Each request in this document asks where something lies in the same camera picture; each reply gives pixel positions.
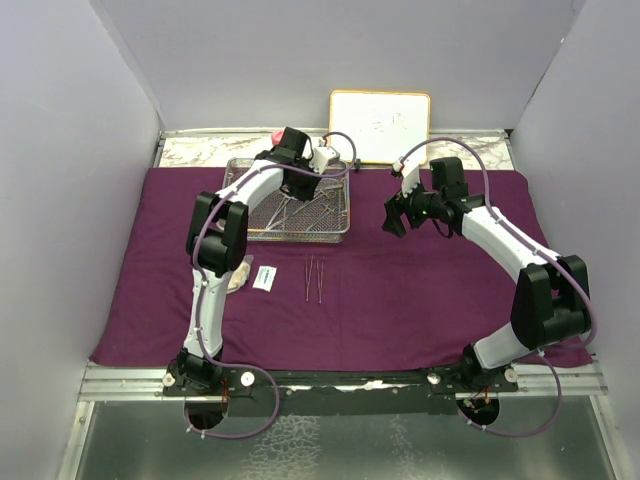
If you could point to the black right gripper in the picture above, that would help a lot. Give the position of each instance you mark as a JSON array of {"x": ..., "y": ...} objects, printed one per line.
[{"x": 395, "y": 207}]

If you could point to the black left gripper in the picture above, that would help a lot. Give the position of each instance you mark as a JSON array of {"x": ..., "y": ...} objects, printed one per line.
[{"x": 307, "y": 193}]

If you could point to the metal mesh tray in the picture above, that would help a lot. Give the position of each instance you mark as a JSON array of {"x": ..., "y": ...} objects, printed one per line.
[{"x": 300, "y": 230}]

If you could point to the steel tweezers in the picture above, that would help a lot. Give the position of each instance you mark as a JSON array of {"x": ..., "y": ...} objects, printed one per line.
[
  {"x": 309, "y": 262},
  {"x": 319, "y": 279}
]

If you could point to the steel tweezers front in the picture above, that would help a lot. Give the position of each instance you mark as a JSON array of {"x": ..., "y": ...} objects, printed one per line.
[{"x": 309, "y": 262}]

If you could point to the purple cloth wrap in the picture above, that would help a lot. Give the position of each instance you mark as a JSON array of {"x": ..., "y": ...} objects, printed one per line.
[{"x": 388, "y": 303}]

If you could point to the white blue label packet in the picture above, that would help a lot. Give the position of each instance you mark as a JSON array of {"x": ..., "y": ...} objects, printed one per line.
[{"x": 265, "y": 278}]

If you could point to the white gauze bag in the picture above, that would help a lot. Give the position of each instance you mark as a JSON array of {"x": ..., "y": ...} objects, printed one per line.
[{"x": 241, "y": 275}]

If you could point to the steel forceps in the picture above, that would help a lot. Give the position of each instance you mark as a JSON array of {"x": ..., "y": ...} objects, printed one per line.
[{"x": 280, "y": 214}]

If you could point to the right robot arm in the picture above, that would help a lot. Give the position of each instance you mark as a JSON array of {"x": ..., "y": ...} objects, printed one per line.
[{"x": 551, "y": 297}]

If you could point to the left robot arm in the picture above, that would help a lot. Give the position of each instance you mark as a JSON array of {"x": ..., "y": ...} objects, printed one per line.
[{"x": 217, "y": 242}]

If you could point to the steel clamp right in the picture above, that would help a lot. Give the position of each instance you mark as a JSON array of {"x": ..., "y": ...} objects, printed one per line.
[{"x": 322, "y": 206}]

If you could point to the pink lid spice bottle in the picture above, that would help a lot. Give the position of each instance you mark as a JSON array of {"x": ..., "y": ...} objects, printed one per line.
[{"x": 276, "y": 137}]

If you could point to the yellow framed whiteboard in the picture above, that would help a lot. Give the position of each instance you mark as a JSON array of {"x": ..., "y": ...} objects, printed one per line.
[{"x": 382, "y": 125}]

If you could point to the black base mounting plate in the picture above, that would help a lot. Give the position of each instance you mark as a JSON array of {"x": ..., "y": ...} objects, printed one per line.
[{"x": 243, "y": 393}]

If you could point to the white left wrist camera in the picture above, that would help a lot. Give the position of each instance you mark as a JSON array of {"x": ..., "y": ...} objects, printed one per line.
[{"x": 322, "y": 158}]

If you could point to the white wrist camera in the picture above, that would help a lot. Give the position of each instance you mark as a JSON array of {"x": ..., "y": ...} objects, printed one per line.
[
  {"x": 409, "y": 173},
  {"x": 322, "y": 158}
]

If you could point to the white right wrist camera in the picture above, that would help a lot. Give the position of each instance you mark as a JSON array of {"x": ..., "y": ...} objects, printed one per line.
[{"x": 409, "y": 173}]

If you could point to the aluminium frame rail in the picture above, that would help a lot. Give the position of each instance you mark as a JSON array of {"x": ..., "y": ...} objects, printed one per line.
[{"x": 141, "y": 384}]

